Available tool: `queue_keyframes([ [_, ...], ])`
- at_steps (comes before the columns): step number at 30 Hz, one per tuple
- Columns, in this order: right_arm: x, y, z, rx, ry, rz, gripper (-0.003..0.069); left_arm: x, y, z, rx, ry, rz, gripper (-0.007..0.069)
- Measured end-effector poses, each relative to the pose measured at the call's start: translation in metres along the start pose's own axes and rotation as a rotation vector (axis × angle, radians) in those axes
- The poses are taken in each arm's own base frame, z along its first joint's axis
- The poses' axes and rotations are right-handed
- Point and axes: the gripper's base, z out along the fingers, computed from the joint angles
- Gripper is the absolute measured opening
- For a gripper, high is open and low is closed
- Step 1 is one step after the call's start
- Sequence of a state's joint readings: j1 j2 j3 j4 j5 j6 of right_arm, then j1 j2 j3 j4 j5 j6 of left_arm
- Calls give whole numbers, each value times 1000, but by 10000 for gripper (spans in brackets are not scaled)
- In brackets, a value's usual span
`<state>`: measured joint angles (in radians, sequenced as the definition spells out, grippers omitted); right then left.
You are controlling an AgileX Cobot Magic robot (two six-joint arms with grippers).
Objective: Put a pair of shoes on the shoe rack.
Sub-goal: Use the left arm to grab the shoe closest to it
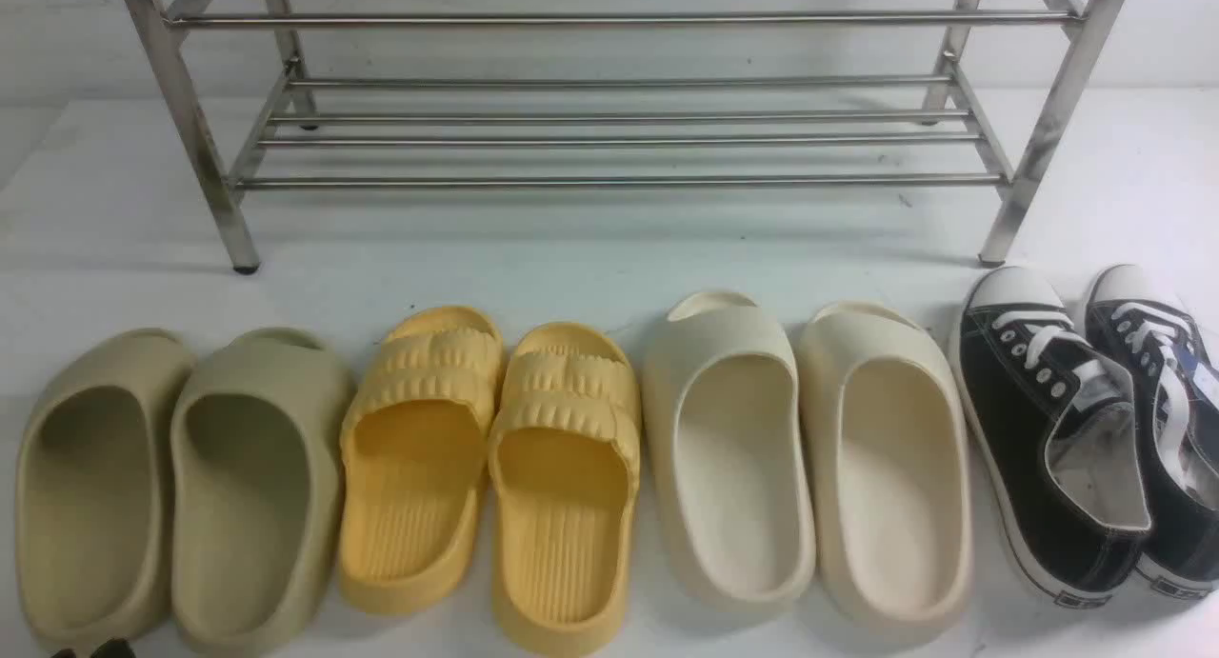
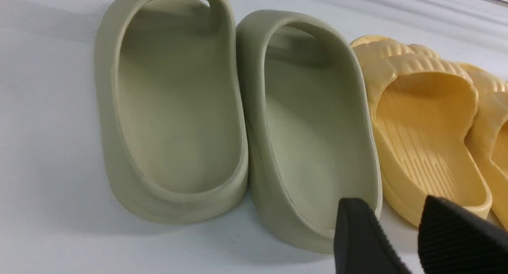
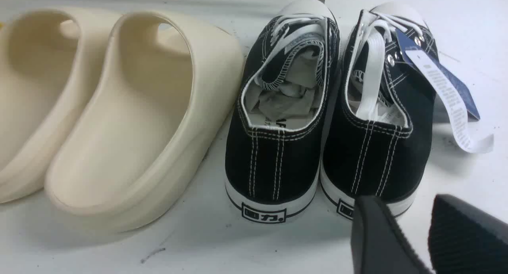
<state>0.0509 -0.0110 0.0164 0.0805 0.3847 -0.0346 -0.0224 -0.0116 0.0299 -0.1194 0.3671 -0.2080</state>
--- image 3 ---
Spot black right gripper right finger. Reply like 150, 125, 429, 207
428, 194, 508, 274

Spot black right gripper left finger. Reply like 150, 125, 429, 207
351, 196, 431, 274

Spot black canvas sneaker, right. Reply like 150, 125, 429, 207
320, 2, 439, 220

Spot black canvas sneaker,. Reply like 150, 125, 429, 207
320, 2, 439, 220
225, 0, 341, 224

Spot blue white hang tag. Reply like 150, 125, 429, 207
395, 29, 494, 153

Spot black canvas sneaker, left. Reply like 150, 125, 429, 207
225, 0, 341, 224

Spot cream slipper, right of pair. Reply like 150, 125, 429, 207
45, 11, 244, 232

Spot cream slipper, of pair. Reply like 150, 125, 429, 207
45, 11, 244, 232
0, 7, 121, 203

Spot cream slipper, left of pair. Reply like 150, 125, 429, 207
0, 7, 121, 203

